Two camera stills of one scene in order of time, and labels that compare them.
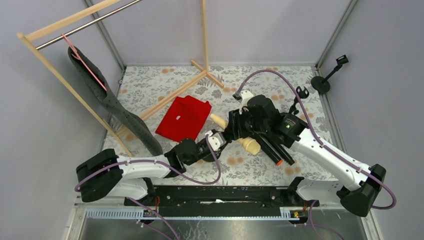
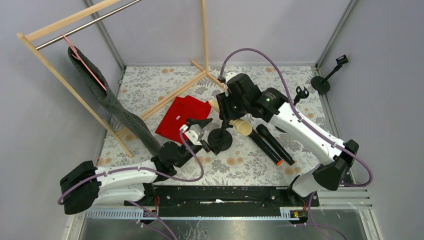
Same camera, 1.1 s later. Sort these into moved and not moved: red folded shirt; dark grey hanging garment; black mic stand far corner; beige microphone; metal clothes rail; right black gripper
Moved: beige microphone; right black gripper
Not moved: dark grey hanging garment; metal clothes rail; red folded shirt; black mic stand far corner
